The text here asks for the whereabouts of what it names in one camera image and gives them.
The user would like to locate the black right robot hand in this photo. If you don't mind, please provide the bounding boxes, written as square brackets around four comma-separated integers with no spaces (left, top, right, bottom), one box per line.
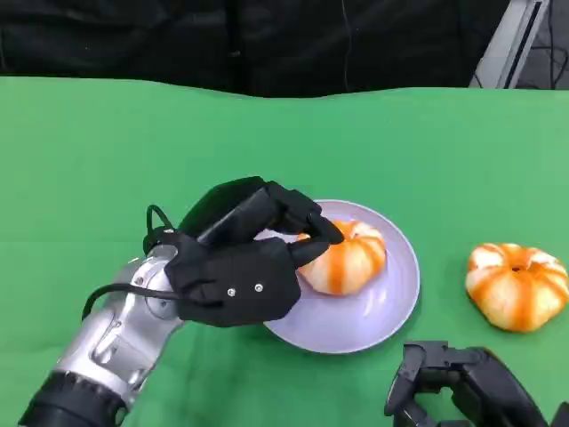
[384,341,550,427]

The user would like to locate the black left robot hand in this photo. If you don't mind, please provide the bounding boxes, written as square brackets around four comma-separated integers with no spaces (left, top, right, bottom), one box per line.
[177,176,346,270]

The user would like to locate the orange white toy bread roll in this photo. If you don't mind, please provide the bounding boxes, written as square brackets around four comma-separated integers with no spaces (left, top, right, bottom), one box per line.
[465,242,569,334]
[295,219,387,296]

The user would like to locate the green table cloth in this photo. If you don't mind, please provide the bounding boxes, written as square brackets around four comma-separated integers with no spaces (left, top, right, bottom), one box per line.
[0,76,569,427]

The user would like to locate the lilac plate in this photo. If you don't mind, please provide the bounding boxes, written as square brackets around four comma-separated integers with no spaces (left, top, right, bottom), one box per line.
[261,198,421,355]

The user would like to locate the black backdrop curtain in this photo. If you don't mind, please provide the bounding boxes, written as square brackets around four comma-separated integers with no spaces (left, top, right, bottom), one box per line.
[0,0,512,99]

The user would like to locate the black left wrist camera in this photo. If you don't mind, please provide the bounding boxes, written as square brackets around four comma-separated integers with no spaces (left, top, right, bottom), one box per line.
[164,238,302,328]

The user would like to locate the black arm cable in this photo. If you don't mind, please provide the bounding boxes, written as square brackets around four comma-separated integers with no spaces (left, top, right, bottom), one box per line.
[142,204,179,254]
[82,283,181,321]

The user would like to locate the grey aluminium frame post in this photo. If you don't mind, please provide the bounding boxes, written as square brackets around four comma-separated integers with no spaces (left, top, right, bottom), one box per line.
[469,0,550,89]

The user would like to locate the black floor cables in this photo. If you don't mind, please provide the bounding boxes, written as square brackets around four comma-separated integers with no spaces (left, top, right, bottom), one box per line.
[528,39,569,90]

